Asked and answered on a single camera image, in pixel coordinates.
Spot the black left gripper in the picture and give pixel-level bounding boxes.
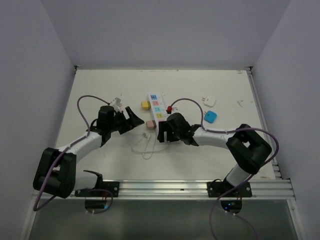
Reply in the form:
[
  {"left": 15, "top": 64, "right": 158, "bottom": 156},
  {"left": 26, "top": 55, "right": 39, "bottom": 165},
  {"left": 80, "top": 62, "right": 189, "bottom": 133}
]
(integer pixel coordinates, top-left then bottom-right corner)
[{"left": 108, "top": 106, "right": 144, "bottom": 134}]

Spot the white power strip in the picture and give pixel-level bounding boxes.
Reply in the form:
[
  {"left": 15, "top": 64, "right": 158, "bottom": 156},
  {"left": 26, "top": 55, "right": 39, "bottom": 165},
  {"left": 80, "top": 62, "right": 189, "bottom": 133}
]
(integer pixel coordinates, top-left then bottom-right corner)
[{"left": 147, "top": 92, "right": 169, "bottom": 134}]

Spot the blue plug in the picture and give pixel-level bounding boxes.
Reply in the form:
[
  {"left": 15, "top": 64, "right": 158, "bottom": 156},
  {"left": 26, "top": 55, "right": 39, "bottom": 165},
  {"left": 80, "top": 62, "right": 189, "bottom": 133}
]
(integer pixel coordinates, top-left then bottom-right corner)
[{"left": 203, "top": 110, "right": 218, "bottom": 124}]

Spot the white plug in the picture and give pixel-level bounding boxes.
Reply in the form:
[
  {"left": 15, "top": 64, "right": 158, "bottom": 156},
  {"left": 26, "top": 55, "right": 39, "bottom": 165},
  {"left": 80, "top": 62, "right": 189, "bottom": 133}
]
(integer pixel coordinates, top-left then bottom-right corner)
[{"left": 201, "top": 95, "right": 217, "bottom": 108}]

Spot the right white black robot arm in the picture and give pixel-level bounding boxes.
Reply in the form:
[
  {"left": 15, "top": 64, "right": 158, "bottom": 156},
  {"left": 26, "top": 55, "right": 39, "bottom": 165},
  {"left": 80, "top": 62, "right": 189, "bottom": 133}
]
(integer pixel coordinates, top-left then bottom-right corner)
[{"left": 157, "top": 113, "right": 272, "bottom": 197}]

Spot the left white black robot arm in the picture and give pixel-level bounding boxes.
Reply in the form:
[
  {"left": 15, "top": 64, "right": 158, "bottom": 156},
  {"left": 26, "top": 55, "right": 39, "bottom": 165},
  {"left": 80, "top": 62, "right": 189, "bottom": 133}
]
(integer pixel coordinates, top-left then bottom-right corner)
[{"left": 33, "top": 105, "right": 144, "bottom": 199}]

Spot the brown plug block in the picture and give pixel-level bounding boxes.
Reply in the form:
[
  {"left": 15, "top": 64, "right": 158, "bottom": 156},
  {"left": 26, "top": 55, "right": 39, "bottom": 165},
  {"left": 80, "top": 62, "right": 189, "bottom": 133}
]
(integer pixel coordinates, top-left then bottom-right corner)
[{"left": 145, "top": 120, "right": 157, "bottom": 130}]

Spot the yellow plug block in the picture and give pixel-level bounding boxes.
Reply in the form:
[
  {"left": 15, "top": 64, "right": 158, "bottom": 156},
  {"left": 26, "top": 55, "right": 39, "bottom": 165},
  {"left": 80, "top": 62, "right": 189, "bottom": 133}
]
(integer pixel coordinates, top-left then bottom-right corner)
[{"left": 141, "top": 101, "right": 151, "bottom": 111}]

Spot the white power strip cord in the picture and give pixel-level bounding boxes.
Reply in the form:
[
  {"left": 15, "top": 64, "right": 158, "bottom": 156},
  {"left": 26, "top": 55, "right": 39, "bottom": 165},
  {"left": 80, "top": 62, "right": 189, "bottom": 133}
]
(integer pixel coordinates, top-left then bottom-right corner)
[{"left": 131, "top": 131, "right": 168, "bottom": 160}]

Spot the aluminium front rail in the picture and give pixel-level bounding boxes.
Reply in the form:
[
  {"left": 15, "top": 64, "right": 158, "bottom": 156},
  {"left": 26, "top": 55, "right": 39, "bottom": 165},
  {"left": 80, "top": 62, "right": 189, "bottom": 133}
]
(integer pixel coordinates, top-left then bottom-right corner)
[{"left": 31, "top": 178, "right": 293, "bottom": 200}]

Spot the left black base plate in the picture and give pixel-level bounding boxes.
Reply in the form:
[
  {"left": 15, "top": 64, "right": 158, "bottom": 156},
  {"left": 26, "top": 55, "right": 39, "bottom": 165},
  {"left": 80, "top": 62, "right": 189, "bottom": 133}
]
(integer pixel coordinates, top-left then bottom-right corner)
[{"left": 74, "top": 181, "right": 120, "bottom": 198}]

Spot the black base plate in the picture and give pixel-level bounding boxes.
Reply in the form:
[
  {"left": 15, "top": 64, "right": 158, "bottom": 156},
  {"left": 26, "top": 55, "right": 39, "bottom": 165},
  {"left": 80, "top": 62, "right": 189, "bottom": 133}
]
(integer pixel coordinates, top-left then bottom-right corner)
[
  {"left": 74, "top": 181, "right": 120, "bottom": 198},
  {"left": 206, "top": 180, "right": 253, "bottom": 198}
]

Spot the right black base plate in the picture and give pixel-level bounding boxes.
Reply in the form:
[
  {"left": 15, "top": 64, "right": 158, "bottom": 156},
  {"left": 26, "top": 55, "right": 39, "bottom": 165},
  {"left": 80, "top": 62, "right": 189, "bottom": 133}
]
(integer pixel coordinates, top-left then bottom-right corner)
[{"left": 206, "top": 180, "right": 253, "bottom": 198}]

